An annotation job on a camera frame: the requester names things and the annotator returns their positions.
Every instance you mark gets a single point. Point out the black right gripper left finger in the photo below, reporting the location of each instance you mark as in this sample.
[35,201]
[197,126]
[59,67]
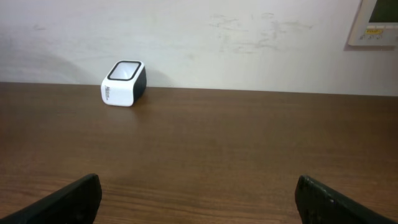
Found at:
[76,203]

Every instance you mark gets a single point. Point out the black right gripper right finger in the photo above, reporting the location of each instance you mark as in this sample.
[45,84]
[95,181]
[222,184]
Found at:
[319,204]

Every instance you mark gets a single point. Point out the white black barcode scanner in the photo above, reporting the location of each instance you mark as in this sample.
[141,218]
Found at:
[124,84]

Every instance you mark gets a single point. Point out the beige wall control panel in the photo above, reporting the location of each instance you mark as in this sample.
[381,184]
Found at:
[375,24]

